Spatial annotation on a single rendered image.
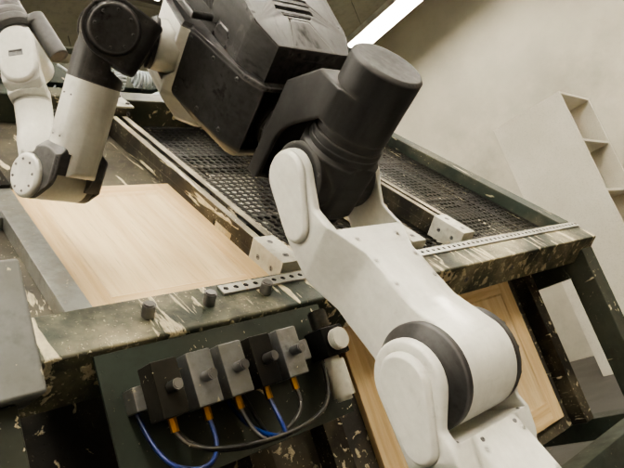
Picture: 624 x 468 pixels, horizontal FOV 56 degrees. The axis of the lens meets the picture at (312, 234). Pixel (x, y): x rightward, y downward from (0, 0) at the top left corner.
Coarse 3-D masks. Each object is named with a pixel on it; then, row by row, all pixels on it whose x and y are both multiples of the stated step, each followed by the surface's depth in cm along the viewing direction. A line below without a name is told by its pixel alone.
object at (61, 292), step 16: (0, 192) 137; (0, 208) 131; (16, 208) 132; (16, 224) 126; (32, 224) 128; (16, 240) 123; (32, 240) 122; (32, 256) 117; (48, 256) 118; (32, 272) 116; (48, 272) 113; (64, 272) 115; (48, 288) 110; (64, 288) 110; (48, 304) 111; (64, 304) 106; (80, 304) 107
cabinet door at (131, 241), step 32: (128, 192) 160; (160, 192) 165; (64, 224) 136; (96, 224) 140; (128, 224) 144; (160, 224) 148; (192, 224) 152; (64, 256) 124; (96, 256) 127; (128, 256) 131; (160, 256) 134; (192, 256) 138; (224, 256) 142; (96, 288) 116; (128, 288) 120; (160, 288) 123; (192, 288) 125
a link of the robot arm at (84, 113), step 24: (72, 96) 96; (96, 96) 97; (72, 120) 97; (96, 120) 98; (48, 144) 98; (72, 144) 97; (96, 144) 99; (24, 168) 99; (48, 168) 97; (72, 168) 98; (96, 168) 102; (24, 192) 98; (96, 192) 106
